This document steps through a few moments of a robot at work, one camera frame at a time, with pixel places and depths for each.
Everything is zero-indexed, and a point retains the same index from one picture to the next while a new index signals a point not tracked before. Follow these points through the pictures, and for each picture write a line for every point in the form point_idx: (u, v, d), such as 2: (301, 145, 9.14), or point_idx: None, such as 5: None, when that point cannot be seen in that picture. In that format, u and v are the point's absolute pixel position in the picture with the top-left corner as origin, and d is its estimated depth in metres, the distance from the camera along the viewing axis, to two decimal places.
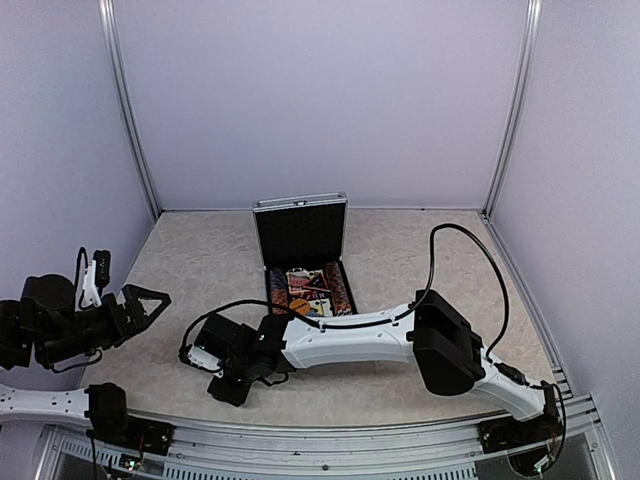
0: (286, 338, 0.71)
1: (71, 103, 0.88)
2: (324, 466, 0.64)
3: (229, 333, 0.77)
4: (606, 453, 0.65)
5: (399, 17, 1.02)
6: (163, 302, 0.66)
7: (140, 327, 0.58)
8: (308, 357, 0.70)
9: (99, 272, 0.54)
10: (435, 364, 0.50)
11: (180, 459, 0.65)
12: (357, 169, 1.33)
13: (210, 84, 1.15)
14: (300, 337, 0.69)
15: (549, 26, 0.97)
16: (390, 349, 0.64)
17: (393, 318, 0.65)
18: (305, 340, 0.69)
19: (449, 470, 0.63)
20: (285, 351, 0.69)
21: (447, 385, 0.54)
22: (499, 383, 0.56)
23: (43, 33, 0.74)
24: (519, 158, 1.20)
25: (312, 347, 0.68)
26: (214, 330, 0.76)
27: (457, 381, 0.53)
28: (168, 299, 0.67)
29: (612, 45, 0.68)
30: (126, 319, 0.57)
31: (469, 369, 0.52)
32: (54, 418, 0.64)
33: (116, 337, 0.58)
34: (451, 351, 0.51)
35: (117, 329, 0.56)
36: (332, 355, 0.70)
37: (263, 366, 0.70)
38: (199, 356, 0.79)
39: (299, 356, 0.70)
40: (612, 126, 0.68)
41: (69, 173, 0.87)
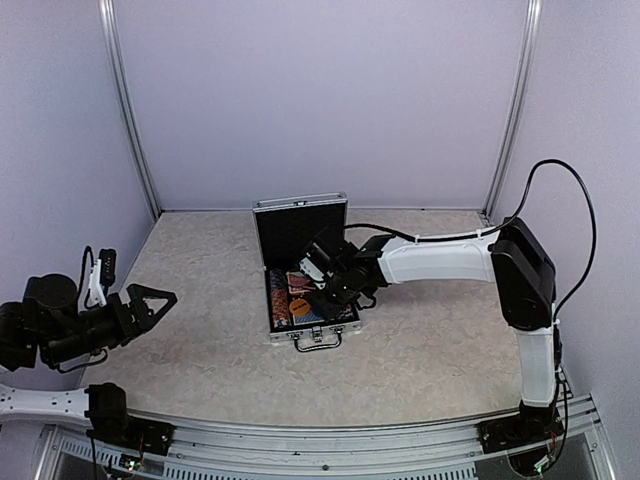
0: (385, 248, 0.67)
1: (71, 102, 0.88)
2: (324, 466, 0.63)
3: (334, 244, 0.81)
4: (606, 453, 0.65)
5: (399, 18, 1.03)
6: (169, 301, 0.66)
7: (145, 327, 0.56)
8: (402, 270, 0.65)
9: (104, 271, 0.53)
10: (508, 279, 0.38)
11: (180, 459, 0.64)
12: (357, 170, 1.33)
13: (210, 83, 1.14)
14: (396, 247, 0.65)
15: (549, 26, 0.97)
16: (474, 267, 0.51)
17: (479, 232, 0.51)
18: (401, 251, 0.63)
19: (449, 470, 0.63)
20: (380, 259, 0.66)
21: (513, 316, 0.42)
22: (546, 350, 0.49)
23: (43, 35, 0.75)
24: (519, 158, 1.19)
25: (404, 257, 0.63)
26: (324, 240, 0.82)
27: (529, 311, 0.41)
28: (175, 298, 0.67)
29: (613, 46, 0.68)
30: (131, 318, 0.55)
31: (546, 298, 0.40)
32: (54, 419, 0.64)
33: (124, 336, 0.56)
34: (529, 269, 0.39)
35: (122, 328, 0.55)
36: (425, 272, 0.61)
37: (359, 274, 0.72)
38: (309, 266, 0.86)
39: (393, 268, 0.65)
40: (612, 126, 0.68)
41: (69, 174, 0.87)
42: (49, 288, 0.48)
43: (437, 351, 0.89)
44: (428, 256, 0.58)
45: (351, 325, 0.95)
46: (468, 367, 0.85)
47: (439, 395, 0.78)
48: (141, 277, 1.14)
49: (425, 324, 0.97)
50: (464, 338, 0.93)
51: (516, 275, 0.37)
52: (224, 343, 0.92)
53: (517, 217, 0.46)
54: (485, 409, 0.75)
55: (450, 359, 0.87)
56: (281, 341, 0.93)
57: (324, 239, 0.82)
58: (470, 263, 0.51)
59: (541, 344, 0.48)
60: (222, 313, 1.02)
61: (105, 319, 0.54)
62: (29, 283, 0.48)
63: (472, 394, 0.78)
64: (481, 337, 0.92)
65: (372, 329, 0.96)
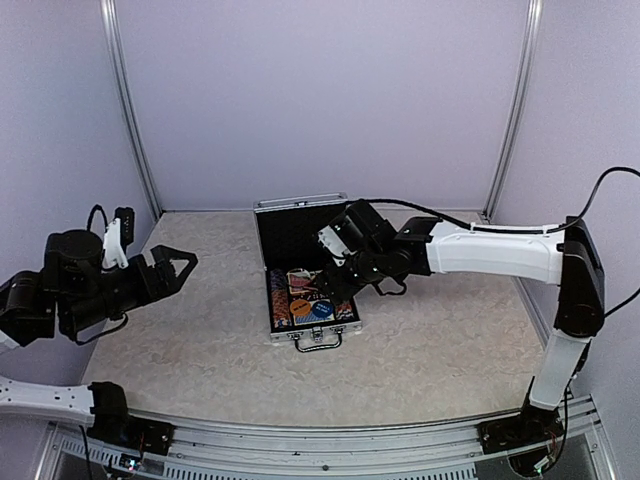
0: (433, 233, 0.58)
1: (72, 102, 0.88)
2: (324, 466, 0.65)
3: (372, 219, 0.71)
4: (606, 453, 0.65)
5: (399, 18, 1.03)
6: (191, 262, 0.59)
7: (171, 290, 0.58)
8: (452, 261, 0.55)
9: (124, 230, 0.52)
10: (575, 282, 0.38)
11: (180, 459, 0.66)
12: (358, 171, 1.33)
13: (211, 82, 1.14)
14: (448, 235, 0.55)
15: (550, 26, 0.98)
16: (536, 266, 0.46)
17: (543, 229, 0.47)
18: (455, 239, 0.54)
19: (449, 470, 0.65)
20: (430, 244, 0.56)
21: (568, 323, 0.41)
22: (576, 354, 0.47)
23: (44, 35, 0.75)
24: (519, 158, 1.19)
25: (459, 246, 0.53)
26: (360, 212, 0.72)
27: (585, 317, 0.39)
28: (195, 258, 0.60)
29: (613, 47, 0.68)
30: (158, 280, 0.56)
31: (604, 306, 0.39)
32: (53, 415, 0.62)
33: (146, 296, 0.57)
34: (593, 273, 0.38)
35: (148, 290, 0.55)
36: (476, 266, 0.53)
37: (400, 258, 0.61)
38: (329, 238, 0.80)
39: (441, 257, 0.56)
40: (613, 127, 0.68)
41: (71, 174, 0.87)
42: (73, 240, 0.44)
43: (438, 351, 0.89)
44: (485, 249, 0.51)
45: (351, 325, 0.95)
46: (468, 367, 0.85)
47: (440, 395, 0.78)
48: None
49: (425, 325, 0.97)
50: (464, 338, 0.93)
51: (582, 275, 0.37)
52: (224, 343, 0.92)
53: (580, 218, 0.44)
54: (485, 409, 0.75)
55: (450, 359, 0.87)
56: (281, 341, 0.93)
57: (362, 214, 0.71)
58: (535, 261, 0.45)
59: (574, 347, 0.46)
60: (222, 313, 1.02)
61: (128, 279, 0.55)
62: (48, 239, 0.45)
63: (472, 394, 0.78)
64: (481, 338, 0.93)
65: (373, 329, 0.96)
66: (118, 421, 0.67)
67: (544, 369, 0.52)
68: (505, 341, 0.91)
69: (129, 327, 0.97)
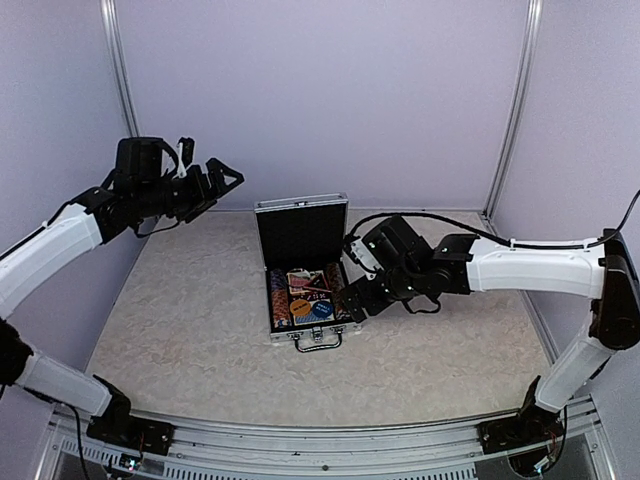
0: (474, 251, 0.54)
1: (72, 101, 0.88)
2: (324, 466, 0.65)
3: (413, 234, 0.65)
4: (606, 453, 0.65)
5: (400, 18, 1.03)
6: (238, 180, 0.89)
7: (219, 191, 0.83)
8: (497, 279, 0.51)
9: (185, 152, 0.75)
10: (614, 295, 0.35)
11: (180, 459, 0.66)
12: (357, 171, 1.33)
13: (211, 82, 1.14)
14: (488, 252, 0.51)
15: (550, 26, 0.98)
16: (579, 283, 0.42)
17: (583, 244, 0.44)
18: (496, 257, 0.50)
19: (449, 470, 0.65)
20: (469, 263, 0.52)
21: (606, 339, 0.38)
22: (598, 362, 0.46)
23: (46, 35, 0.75)
24: (520, 157, 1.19)
25: (500, 264, 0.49)
26: (401, 225, 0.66)
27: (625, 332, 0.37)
28: (241, 179, 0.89)
29: (613, 47, 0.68)
30: (209, 186, 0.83)
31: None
32: (72, 394, 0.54)
33: (199, 200, 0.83)
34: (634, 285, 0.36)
35: (201, 192, 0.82)
36: (520, 283, 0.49)
37: (438, 276, 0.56)
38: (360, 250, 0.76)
39: (482, 275, 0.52)
40: (612, 126, 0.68)
41: (72, 175, 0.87)
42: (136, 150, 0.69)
43: (438, 352, 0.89)
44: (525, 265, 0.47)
45: (351, 325, 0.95)
46: (468, 367, 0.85)
47: (440, 395, 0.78)
48: (141, 277, 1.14)
49: (425, 325, 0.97)
50: (464, 338, 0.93)
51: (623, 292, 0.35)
52: (224, 344, 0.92)
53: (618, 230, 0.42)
54: (485, 409, 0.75)
55: (450, 359, 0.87)
56: (281, 341, 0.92)
57: (397, 228, 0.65)
58: (576, 277, 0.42)
59: (597, 356, 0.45)
60: (222, 313, 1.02)
61: (187, 186, 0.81)
62: (121, 146, 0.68)
63: (472, 394, 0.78)
64: (482, 338, 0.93)
65: (373, 329, 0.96)
66: (122, 407, 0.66)
67: (560, 374, 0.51)
68: (505, 341, 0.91)
69: (129, 326, 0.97)
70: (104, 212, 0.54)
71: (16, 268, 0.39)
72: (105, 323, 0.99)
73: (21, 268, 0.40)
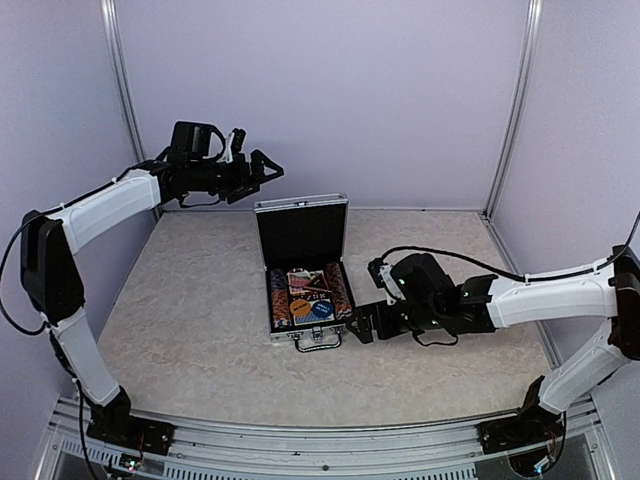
0: (491, 290, 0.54)
1: (72, 100, 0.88)
2: (324, 466, 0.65)
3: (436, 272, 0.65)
4: (606, 453, 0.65)
5: (400, 17, 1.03)
6: (278, 173, 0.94)
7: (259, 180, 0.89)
8: (519, 315, 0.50)
9: (235, 141, 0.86)
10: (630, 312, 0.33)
11: (180, 459, 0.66)
12: (357, 171, 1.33)
13: (211, 81, 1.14)
14: (507, 289, 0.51)
15: (550, 26, 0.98)
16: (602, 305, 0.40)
17: (593, 265, 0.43)
18: (511, 292, 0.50)
19: (449, 470, 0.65)
20: (490, 304, 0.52)
21: (630, 349, 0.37)
22: (609, 370, 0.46)
23: (45, 34, 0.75)
24: (520, 158, 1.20)
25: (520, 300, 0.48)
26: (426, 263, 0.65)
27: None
28: (281, 171, 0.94)
29: (613, 46, 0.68)
30: (248, 174, 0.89)
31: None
32: (87, 372, 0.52)
33: (239, 185, 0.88)
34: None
35: (243, 178, 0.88)
36: (540, 313, 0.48)
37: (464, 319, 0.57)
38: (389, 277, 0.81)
39: (506, 312, 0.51)
40: (613, 126, 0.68)
41: (72, 175, 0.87)
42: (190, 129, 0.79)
43: (438, 351, 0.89)
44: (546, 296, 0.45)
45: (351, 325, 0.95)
46: (469, 367, 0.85)
47: (440, 395, 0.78)
48: (141, 277, 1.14)
49: None
50: (464, 339, 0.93)
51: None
52: (224, 344, 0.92)
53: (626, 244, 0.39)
54: (485, 409, 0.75)
55: (450, 359, 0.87)
56: (281, 341, 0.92)
57: (428, 263, 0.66)
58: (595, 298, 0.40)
59: (612, 364, 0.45)
60: (222, 313, 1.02)
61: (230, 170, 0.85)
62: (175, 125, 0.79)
63: (472, 394, 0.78)
64: (482, 338, 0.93)
65: None
66: (123, 405, 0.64)
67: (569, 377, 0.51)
68: (505, 342, 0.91)
69: (129, 326, 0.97)
70: (162, 176, 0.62)
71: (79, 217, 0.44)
72: (105, 324, 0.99)
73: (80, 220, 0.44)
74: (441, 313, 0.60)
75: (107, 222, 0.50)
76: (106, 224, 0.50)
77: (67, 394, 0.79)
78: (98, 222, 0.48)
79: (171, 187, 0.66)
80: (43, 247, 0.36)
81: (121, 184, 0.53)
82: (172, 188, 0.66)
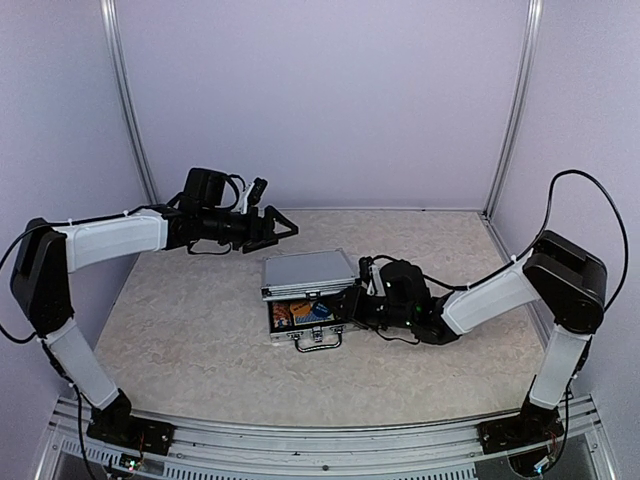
0: (446, 302, 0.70)
1: (71, 99, 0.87)
2: (324, 466, 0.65)
3: (417, 287, 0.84)
4: (606, 453, 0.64)
5: (400, 18, 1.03)
6: (291, 230, 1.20)
7: (265, 237, 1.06)
8: (466, 320, 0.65)
9: (253, 194, 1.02)
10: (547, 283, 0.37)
11: (180, 459, 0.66)
12: (357, 170, 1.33)
13: (211, 82, 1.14)
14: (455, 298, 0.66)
15: (550, 26, 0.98)
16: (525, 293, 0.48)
17: (513, 257, 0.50)
18: (458, 299, 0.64)
19: (449, 470, 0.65)
20: (443, 313, 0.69)
21: (569, 325, 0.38)
22: (577, 354, 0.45)
23: (43, 33, 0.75)
24: (520, 158, 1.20)
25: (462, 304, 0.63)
26: (412, 278, 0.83)
27: (583, 314, 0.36)
28: (292, 231, 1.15)
29: (613, 46, 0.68)
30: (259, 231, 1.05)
31: (600, 295, 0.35)
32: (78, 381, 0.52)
33: (248, 237, 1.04)
34: (566, 273, 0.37)
35: (250, 232, 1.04)
36: (485, 312, 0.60)
37: (431, 333, 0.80)
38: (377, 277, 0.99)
39: (458, 317, 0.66)
40: (613, 126, 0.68)
41: (71, 174, 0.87)
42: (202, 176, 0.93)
43: (437, 352, 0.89)
44: (478, 298, 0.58)
45: (351, 325, 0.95)
46: (468, 367, 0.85)
47: (440, 395, 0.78)
48: (141, 276, 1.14)
49: None
50: (464, 339, 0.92)
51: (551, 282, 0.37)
52: (224, 344, 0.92)
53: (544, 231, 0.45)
54: (485, 409, 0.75)
55: (450, 359, 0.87)
56: (281, 341, 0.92)
57: (414, 277, 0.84)
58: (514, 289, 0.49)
59: (574, 346, 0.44)
60: (222, 313, 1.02)
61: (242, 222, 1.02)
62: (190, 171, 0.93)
63: (472, 394, 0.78)
64: (482, 338, 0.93)
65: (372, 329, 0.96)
66: (123, 407, 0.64)
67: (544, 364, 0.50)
68: (505, 342, 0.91)
69: (129, 326, 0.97)
70: (172, 222, 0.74)
71: (93, 233, 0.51)
72: (105, 324, 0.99)
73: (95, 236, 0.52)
74: (415, 322, 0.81)
75: (108, 248, 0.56)
76: (105, 249, 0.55)
77: (67, 394, 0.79)
78: (99, 246, 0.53)
79: (179, 233, 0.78)
80: (42, 256, 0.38)
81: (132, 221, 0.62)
82: (181, 233, 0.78)
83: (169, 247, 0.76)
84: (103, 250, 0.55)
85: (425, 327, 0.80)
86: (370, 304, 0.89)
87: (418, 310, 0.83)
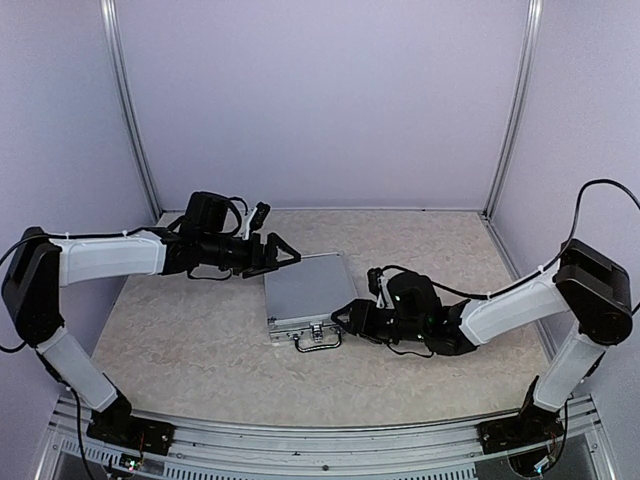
0: (462, 314, 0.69)
1: (71, 99, 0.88)
2: (324, 466, 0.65)
3: (428, 297, 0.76)
4: (606, 453, 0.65)
5: (400, 19, 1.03)
6: (294, 258, 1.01)
7: (268, 264, 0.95)
8: (485, 331, 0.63)
9: (256, 219, 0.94)
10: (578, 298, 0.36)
11: (180, 459, 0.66)
12: (357, 170, 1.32)
13: (211, 82, 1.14)
14: (472, 310, 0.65)
15: (550, 27, 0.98)
16: (557, 303, 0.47)
17: (539, 267, 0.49)
18: (477, 311, 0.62)
19: (449, 470, 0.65)
20: (461, 326, 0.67)
21: (599, 335, 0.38)
22: (589, 361, 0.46)
23: (44, 35, 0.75)
24: (519, 158, 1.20)
25: (482, 316, 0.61)
26: (423, 287, 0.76)
27: (614, 326, 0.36)
28: (296, 257, 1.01)
29: (613, 46, 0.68)
30: (262, 257, 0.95)
31: (629, 306, 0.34)
32: (74, 382, 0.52)
33: (250, 264, 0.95)
34: (599, 286, 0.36)
35: (252, 259, 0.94)
36: (507, 325, 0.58)
37: (447, 346, 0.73)
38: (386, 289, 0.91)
39: (477, 329, 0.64)
40: (612, 126, 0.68)
41: (71, 174, 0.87)
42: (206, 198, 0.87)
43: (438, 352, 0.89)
44: (501, 309, 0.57)
45: None
46: (469, 367, 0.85)
47: (440, 395, 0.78)
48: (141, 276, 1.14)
49: None
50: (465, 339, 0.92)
51: (584, 296, 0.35)
52: (224, 344, 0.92)
53: (572, 237, 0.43)
54: (485, 409, 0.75)
55: (450, 359, 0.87)
56: (281, 341, 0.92)
57: (424, 288, 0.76)
58: (545, 300, 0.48)
59: (589, 354, 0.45)
60: (222, 313, 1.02)
61: (244, 247, 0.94)
62: (193, 196, 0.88)
63: (473, 394, 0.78)
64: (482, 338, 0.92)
65: None
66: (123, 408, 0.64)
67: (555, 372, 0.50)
68: (505, 341, 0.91)
69: (129, 326, 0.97)
70: (172, 247, 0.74)
71: (83, 250, 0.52)
72: (104, 324, 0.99)
73: (86, 253, 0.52)
74: (427, 335, 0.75)
75: (99, 263, 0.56)
76: (98, 265, 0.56)
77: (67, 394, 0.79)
78: (91, 264, 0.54)
79: (177, 260, 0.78)
80: (34, 267, 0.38)
81: (128, 239, 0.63)
82: (179, 259, 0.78)
83: (166, 272, 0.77)
84: (93, 266, 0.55)
85: (437, 338, 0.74)
86: (380, 318, 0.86)
87: (431, 321, 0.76)
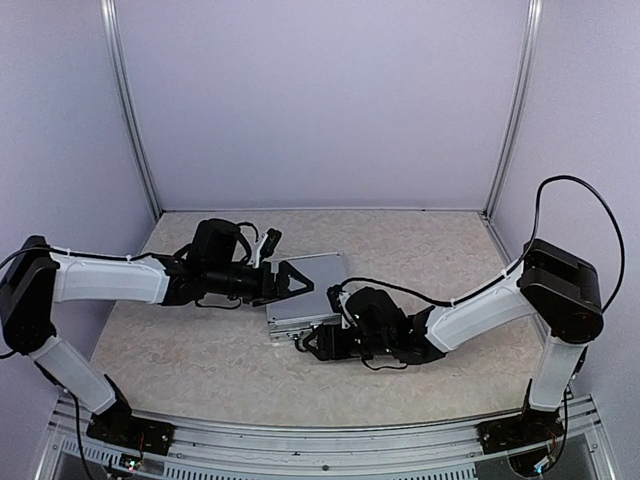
0: (428, 322, 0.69)
1: (71, 98, 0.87)
2: (324, 466, 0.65)
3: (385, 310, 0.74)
4: (606, 453, 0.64)
5: (400, 18, 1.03)
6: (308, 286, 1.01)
7: (279, 294, 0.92)
8: (452, 338, 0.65)
9: (266, 245, 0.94)
10: (548, 301, 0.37)
11: (180, 459, 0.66)
12: (357, 169, 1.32)
13: (211, 82, 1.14)
14: (438, 318, 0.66)
15: (550, 26, 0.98)
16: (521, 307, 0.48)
17: (504, 271, 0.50)
18: (443, 319, 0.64)
19: (449, 470, 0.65)
20: (428, 334, 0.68)
21: (572, 336, 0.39)
22: (574, 358, 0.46)
23: (43, 34, 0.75)
24: (520, 158, 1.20)
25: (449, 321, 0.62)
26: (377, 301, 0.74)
27: (585, 325, 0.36)
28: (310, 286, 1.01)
29: (613, 46, 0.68)
30: (273, 288, 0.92)
31: (596, 305, 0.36)
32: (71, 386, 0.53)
33: (260, 295, 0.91)
34: (566, 287, 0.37)
35: (263, 289, 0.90)
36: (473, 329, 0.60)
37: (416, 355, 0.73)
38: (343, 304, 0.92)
39: (446, 336, 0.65)
40: (613, 125, 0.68)
41: (71, 174, 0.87)
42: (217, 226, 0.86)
43: None
44: (467, 315, 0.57)
45: None
46: (468, 367, 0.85)
47: (440, 395, 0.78)
48: None
49: None
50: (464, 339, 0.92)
51: (552, 299, 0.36)
52: (224, 344, 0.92)
53: (536, 238, 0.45)
54: (485, 410, 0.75)
55: (450, 359, 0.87)
56: (281, 341, 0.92)
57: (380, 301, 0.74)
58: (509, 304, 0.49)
59: (571, 352, 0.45)
60: (222, 313, 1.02)
61: (255, 275, 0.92)
62: (201, 223, 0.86)
63: (472, 394, 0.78)
64: (482, 339, 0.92)
65: None
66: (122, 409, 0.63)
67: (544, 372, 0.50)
68: (505, 342, 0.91)
69: (129, 327, 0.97)
70: (175, 280, 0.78)
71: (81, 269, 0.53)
72: (104, 324, 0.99)
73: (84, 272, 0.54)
74: (394, 347, 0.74)
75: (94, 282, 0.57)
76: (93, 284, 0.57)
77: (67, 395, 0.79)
78: (85, 283, 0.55)
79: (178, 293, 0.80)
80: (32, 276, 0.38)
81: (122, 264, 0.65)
82: (180, 292, 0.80)
83: (165, 304, 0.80)
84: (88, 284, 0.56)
85: (408, 350, 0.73)
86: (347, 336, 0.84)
87: (394, 333, 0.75)
